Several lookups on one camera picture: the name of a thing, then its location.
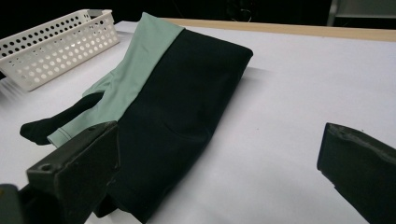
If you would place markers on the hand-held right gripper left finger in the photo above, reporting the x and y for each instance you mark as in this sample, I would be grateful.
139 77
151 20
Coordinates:
71 174

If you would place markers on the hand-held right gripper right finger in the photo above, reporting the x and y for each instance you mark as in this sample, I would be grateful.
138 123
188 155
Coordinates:
361 168

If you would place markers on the white perforated plastic basket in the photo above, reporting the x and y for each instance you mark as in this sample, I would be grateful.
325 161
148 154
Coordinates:
46 47

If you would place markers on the black and green pants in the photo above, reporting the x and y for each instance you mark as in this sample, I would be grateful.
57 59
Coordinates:
186 93

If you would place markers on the grey metal stand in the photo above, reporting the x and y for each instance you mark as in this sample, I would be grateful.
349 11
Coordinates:
333 11

